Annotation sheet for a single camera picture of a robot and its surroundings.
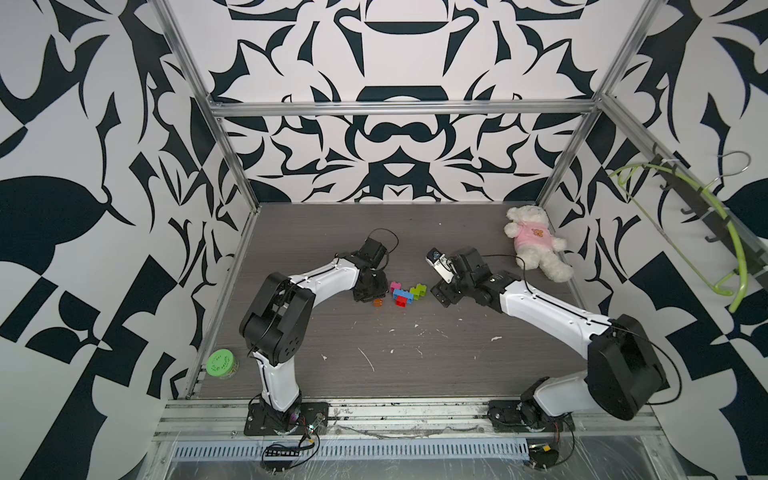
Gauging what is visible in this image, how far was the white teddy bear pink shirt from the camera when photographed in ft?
3.11

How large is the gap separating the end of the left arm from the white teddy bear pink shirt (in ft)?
1.48

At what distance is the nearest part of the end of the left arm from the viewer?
0.71 metres
